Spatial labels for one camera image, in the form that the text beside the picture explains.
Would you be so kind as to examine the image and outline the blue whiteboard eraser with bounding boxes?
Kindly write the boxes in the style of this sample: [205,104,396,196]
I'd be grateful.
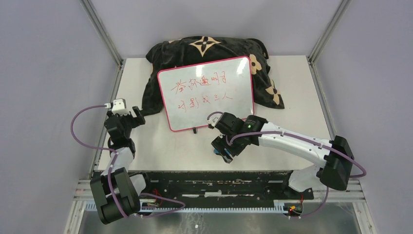
[213,146,233,164]

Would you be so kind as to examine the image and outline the pink framed whiteboard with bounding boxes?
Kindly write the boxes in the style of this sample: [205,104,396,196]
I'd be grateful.
[157,56,254,132]

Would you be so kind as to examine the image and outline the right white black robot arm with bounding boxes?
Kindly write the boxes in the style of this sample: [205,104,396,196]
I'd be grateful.
[206,112,355,199]

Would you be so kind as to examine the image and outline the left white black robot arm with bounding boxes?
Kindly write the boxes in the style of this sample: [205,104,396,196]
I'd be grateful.
[90,106,153,224]

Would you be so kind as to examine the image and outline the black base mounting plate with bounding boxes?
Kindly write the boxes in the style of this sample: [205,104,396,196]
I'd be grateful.
[129,171,314,210]

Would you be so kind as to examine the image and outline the black floral plush pillow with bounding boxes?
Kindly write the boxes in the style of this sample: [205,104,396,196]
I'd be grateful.
[141,36,285,116]

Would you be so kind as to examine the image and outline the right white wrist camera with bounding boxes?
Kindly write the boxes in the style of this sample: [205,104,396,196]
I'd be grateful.
[207,113,222,129]

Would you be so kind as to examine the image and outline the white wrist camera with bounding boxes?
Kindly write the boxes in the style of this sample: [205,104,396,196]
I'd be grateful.
[207,113,222,129]
[111,98,129,116]

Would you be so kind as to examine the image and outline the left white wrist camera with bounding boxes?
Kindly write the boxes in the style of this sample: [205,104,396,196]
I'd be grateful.
[111,98,129,116]

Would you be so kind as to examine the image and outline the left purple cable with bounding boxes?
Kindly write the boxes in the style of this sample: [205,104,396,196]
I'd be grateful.
[70,103,186,219]

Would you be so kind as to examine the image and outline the aluminium frame rail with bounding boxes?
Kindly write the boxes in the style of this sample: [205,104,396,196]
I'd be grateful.
[74,180,366,203]

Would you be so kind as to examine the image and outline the grey slotted cable duct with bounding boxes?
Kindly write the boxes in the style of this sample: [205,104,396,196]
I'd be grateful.
[85,201,288,215]

